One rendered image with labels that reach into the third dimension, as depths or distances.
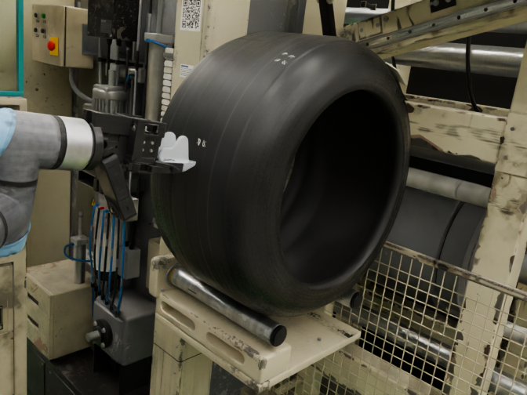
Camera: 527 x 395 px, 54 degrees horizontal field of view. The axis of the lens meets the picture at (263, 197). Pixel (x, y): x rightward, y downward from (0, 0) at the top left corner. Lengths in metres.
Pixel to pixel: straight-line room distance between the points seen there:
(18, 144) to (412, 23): 0.97
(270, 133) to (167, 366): 0.85
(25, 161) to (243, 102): 0.37
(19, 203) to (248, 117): 0.38
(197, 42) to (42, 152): 0.62
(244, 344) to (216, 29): 0.70
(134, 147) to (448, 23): 0.81
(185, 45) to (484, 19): 0.68
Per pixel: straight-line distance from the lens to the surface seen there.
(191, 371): 1.53
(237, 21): 1.29
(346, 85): 0.99
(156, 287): 1.27
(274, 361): 1.10
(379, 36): 1.40
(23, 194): 0.74
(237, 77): 0.95
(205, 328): 1.17
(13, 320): 1.59
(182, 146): 0.87
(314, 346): 1.26
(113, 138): 0.80
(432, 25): 1.33
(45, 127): 0.73
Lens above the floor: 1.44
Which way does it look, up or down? 15 degrees down
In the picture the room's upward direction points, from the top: 7 degrees clockwise
